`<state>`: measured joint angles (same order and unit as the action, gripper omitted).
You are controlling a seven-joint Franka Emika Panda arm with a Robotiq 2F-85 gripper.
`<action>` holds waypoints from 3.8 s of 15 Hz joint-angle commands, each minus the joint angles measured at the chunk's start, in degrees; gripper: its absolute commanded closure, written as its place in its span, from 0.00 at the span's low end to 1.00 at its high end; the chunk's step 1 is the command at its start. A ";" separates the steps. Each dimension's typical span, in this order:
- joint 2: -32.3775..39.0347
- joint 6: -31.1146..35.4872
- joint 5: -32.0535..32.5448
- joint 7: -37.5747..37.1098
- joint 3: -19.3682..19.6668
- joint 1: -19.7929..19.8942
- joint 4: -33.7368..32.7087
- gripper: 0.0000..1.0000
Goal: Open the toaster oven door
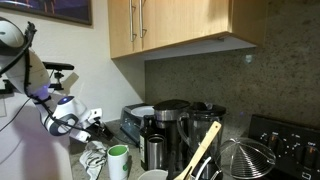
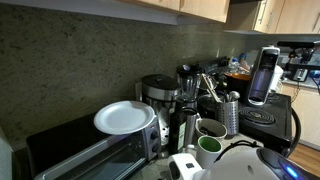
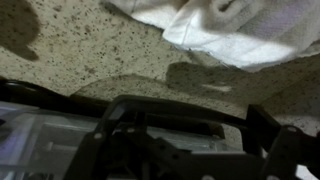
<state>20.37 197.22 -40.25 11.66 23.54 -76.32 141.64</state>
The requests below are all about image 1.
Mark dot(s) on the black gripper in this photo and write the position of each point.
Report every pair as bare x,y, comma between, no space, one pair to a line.
95,128

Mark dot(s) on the silver black toaster oven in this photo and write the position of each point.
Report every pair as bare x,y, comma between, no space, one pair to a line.
128,125

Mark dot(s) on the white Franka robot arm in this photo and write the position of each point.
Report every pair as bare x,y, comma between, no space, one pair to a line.
20,66

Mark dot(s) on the white grey cloth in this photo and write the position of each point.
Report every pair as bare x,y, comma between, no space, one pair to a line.
91,156

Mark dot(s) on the white cup green inside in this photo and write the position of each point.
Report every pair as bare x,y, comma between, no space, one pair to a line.
117,165

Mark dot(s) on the dark glass bottle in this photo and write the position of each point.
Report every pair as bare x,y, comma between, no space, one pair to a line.
144,146

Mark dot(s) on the white round plate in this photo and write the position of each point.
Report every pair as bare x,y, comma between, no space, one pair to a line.
143,111

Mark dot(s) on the silver metal cylinder holder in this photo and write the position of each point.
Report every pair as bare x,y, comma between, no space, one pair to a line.
156,151

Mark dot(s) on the white round bowl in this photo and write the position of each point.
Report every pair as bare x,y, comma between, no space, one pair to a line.
153,175

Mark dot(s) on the black steel coffee maker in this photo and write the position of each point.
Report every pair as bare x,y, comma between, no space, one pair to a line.
170,113

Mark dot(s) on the wooden spatula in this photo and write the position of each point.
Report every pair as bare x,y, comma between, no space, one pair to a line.
206,143

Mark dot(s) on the dark framed picture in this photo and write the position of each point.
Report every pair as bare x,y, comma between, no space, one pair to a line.
50,8

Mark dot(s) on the metal mesh strainer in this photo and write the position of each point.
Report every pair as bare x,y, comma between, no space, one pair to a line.
246,160

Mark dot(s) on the black kitchen stove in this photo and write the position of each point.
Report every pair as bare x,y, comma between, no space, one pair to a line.
286,143

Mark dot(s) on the black camera stand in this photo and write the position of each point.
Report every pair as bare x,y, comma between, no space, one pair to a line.
58,66

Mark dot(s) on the light wooden wall cabinet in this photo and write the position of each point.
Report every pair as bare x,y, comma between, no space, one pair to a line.
180,20

